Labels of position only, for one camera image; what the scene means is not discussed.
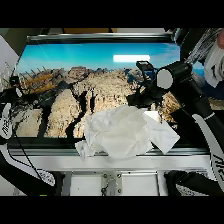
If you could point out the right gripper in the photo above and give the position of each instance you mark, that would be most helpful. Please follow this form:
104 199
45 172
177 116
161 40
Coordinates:
143 97

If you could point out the white long-sleeved shirt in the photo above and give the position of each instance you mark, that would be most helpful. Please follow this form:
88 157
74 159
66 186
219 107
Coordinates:
123 131

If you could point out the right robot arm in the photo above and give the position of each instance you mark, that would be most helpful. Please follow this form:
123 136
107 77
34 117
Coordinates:
196 106

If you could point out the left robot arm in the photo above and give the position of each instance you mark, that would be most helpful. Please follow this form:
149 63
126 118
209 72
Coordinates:
13 170

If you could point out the heap of clothes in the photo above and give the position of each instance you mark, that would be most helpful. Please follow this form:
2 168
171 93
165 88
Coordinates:
200 45

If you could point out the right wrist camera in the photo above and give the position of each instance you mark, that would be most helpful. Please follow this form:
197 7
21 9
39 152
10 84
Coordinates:
144 67

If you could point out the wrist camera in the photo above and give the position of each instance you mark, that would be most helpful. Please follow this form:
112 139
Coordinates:
144 67
15 82

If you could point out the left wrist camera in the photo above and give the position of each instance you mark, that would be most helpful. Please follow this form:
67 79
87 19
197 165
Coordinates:
15 82

